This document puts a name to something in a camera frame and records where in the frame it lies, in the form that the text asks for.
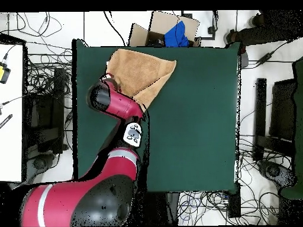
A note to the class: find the tan terry towel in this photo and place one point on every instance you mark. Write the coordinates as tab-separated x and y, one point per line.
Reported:
137	71

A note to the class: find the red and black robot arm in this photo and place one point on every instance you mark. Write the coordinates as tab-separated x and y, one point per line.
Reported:
94	196

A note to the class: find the black chair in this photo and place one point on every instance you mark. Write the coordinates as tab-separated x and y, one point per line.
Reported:
58	94
260	106

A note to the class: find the open cardboard box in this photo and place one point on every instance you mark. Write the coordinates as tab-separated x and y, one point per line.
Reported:
163	22

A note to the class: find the blue cloth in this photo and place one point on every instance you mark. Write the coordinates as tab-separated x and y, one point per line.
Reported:
176	36

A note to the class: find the dark green table cloth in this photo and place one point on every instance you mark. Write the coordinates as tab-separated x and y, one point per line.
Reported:
201	118

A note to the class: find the yellow and black device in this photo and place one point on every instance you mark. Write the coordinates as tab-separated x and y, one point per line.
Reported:
6	74

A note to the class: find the black striped bar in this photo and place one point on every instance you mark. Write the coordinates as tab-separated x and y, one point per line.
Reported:
6	121

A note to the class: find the white desk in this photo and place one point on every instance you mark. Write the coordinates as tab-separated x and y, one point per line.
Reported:
11	141

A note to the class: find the black power adapter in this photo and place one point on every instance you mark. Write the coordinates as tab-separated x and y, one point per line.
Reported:
264	58

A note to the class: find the person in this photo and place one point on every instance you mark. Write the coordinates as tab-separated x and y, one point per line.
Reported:
272	28

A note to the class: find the black power strip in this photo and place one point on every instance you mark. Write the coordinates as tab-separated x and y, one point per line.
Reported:
234	203

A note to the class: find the black square frame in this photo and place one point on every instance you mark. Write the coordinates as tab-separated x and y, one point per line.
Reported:
214	34

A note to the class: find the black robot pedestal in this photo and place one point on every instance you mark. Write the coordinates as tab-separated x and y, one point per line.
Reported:
170	208

